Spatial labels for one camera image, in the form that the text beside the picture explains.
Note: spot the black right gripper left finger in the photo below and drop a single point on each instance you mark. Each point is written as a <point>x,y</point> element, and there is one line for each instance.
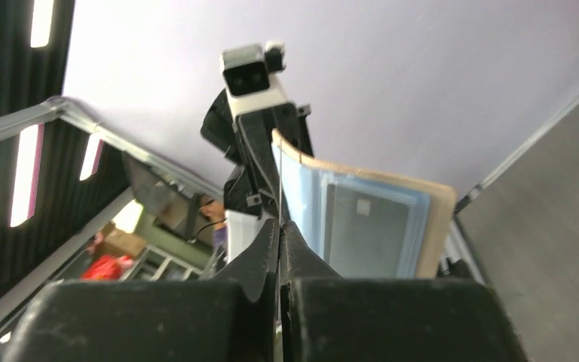
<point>228,317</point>

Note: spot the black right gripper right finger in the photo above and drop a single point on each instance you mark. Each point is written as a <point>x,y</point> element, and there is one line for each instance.
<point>326,317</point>

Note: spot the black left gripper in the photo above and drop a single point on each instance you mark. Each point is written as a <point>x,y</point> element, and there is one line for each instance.
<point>253,186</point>

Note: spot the grey credit card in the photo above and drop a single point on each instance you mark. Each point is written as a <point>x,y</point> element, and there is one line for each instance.
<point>366,234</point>

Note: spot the person with glasses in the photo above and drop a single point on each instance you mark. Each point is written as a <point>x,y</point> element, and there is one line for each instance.
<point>214,212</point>

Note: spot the black computer monitor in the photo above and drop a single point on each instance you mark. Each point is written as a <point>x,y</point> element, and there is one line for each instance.
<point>173,206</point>

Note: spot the red patterned bag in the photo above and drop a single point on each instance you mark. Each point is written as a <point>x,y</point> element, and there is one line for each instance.
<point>107,268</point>

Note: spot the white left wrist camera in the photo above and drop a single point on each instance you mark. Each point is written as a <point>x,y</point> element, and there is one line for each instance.
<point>250,76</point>

